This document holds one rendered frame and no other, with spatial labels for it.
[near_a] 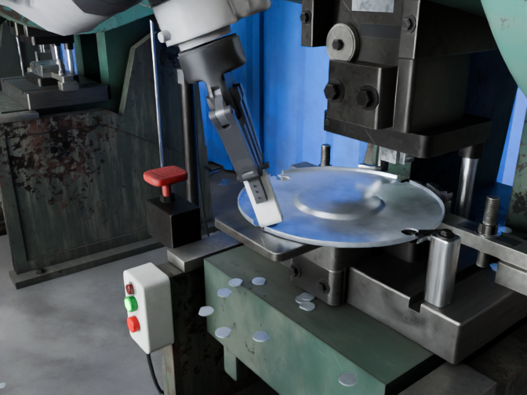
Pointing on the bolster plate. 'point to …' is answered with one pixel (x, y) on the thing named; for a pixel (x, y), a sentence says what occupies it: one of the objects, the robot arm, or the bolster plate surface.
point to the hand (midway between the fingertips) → (263, 198)
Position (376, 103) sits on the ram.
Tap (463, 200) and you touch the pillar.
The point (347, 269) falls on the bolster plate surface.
